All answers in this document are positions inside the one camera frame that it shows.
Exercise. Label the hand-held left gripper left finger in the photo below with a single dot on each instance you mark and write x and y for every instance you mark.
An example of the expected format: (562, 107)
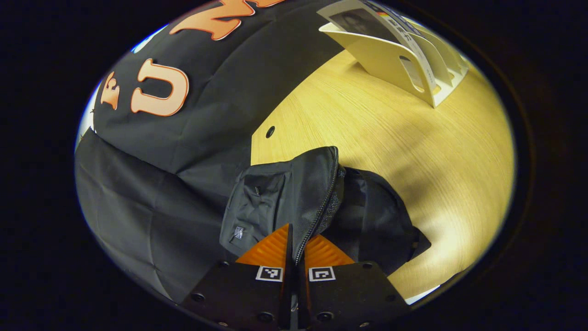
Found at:
(248, 294)

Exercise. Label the black schoolbag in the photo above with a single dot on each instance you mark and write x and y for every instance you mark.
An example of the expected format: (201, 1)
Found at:
(285, 193)

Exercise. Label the cream white bookshelf rack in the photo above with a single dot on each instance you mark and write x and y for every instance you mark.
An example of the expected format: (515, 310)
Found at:
(381, 59)

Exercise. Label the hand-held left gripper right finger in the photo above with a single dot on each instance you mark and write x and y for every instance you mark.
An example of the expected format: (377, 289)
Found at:
(349, 294)

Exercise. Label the grey portrait cover book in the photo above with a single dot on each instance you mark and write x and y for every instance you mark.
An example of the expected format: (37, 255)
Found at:
(358, 20)

